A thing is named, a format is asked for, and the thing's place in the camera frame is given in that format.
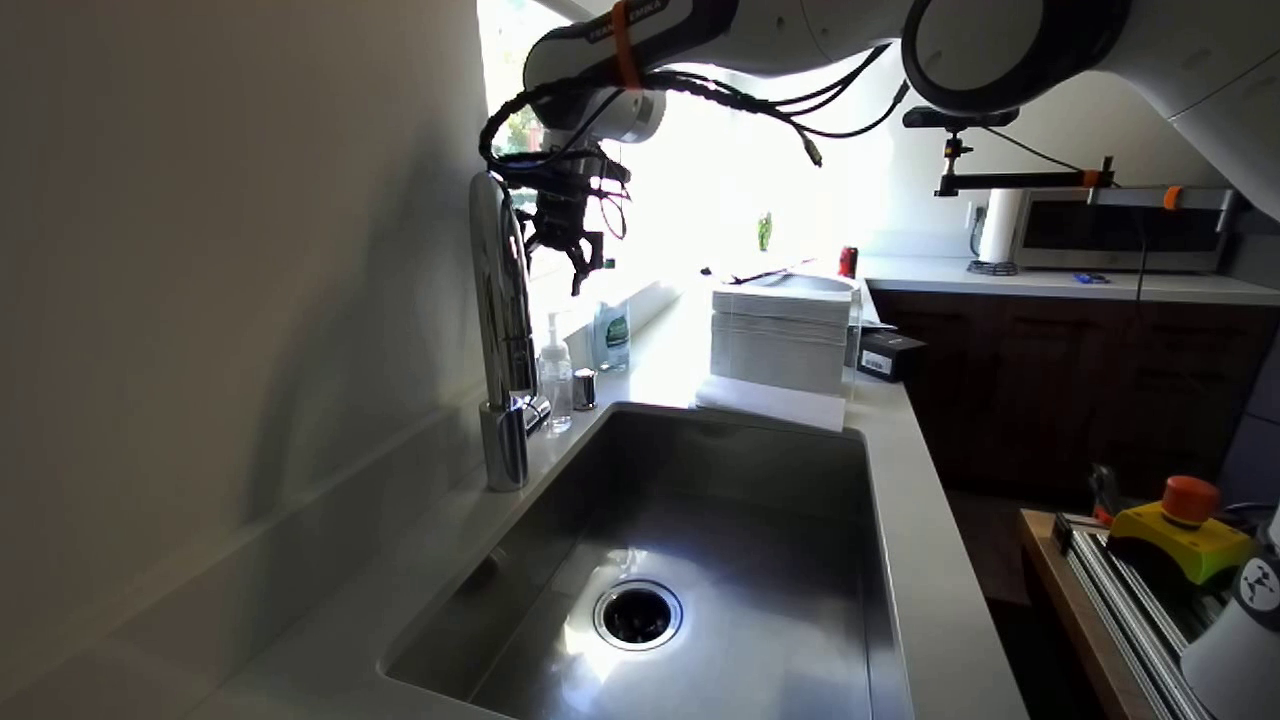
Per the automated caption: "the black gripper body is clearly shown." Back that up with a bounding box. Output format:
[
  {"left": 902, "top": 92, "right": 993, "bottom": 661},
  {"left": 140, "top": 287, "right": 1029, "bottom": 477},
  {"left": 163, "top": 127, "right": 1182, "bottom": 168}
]
[{"left": 531, "top": 147, "right": 634, "bottom": 254}]

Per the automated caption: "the clear pump soap bottle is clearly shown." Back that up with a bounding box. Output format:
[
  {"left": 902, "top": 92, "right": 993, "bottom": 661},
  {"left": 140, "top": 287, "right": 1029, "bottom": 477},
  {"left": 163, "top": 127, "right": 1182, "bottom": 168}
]
[{"left": 539, "top": 313, "right": 572, "bottom": 430}]

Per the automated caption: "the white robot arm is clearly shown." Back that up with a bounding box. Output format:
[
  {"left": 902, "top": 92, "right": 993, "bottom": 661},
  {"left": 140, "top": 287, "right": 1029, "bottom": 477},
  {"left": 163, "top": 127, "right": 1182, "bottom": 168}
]
[{"left": 526, "top": 0, "right": 1280, "bottom": 219}]

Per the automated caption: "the clear green-label dish soap bottle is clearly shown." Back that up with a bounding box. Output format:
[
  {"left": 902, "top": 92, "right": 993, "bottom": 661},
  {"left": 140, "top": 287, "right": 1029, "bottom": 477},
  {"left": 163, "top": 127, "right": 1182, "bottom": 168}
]
[{"left": 592, "top": 304, "right": 634, "bottom": 373}]

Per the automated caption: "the chrome kitchen faucet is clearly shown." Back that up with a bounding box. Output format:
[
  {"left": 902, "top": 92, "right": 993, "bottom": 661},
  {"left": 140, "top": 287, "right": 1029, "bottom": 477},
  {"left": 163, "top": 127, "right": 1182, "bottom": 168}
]
[{"left": 469, "top": 173, "right": 549, "bottom": 491}]

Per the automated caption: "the chrome sink button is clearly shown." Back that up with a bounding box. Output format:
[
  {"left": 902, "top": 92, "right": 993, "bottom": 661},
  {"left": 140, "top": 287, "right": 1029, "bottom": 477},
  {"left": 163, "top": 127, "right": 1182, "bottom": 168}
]
[{"left": 572, "top": 367, "right": 597, "bottom": 413}]

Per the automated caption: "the white folded paper towel stack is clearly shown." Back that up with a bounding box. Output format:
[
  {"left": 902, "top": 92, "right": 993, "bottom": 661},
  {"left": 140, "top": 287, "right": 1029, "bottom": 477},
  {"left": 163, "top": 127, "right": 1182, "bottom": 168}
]
[{"left": 713, "top": 272, "right": 858, "bottom": 394}]

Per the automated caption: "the small red cup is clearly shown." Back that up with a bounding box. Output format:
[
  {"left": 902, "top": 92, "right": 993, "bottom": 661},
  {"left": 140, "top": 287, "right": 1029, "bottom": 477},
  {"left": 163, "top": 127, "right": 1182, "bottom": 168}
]
[{"left": 838, "top": 244, "right": 861, "bottom": 278}]

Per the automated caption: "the small black box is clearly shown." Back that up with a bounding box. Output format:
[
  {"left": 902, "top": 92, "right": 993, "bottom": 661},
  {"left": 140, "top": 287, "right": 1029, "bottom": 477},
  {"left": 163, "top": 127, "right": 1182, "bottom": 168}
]
[{"left": 858, "top": 333, "right": 923, "bottom": 380}]

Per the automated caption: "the stainless steel sink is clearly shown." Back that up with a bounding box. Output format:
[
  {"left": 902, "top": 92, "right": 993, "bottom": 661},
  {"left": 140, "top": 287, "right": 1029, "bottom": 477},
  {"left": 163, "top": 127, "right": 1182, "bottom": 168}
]
[{"left": 389, "top": 403, "right": 911, "bottom": 720}]

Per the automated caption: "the white paper towel roll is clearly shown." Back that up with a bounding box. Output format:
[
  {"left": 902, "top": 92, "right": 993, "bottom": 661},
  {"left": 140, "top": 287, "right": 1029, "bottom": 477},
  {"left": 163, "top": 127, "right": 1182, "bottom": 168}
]
[{"left": 977, "top": 188, "right": 1023, "bottom": 265}]

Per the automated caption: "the stainless microwave oven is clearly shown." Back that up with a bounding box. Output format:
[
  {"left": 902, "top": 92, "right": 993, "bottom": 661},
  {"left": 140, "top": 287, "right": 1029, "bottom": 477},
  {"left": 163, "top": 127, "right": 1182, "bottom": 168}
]
[{"left": 1011, "top": 183, "right": 1241, "bottom": 272}]

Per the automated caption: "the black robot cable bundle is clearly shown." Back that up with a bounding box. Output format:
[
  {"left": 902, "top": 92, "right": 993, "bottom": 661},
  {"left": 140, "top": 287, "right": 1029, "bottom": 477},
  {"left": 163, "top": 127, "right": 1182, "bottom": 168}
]
[{"left": 476, "top": 36, "right": 918, "bottom": 192}]

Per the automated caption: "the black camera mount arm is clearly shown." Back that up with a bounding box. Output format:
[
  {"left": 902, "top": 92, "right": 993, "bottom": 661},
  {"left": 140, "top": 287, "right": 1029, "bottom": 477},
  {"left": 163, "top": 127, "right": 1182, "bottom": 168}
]
[{"left": 902, "top": 103, "right": 1121, "bottom": 199}]

